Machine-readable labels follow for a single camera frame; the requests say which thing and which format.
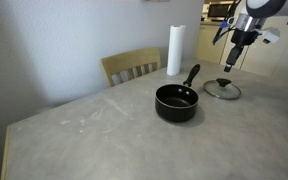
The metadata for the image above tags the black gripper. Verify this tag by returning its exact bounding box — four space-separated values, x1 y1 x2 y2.
223 28 261 73

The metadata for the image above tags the glass lid with black knob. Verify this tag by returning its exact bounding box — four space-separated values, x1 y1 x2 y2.
202 78 242 101

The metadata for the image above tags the black saucepan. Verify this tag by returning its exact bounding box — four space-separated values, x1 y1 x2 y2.
154 63 201 123

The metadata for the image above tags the cream kitchen cabinet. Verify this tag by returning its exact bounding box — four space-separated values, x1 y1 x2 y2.
195 15 288 78

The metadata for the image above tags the microwave oven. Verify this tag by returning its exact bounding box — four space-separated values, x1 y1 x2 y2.
206 1 236 20

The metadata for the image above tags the white paper towel roll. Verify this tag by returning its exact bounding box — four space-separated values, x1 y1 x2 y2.
166 24 187 77

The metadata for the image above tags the wooden chair with narrow slats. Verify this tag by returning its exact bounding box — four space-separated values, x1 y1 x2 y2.
100 47 162 88

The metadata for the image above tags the black cable with blue plug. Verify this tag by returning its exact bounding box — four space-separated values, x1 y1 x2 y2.
212 0 242 46

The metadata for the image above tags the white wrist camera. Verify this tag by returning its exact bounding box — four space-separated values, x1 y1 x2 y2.
256 27 281 45

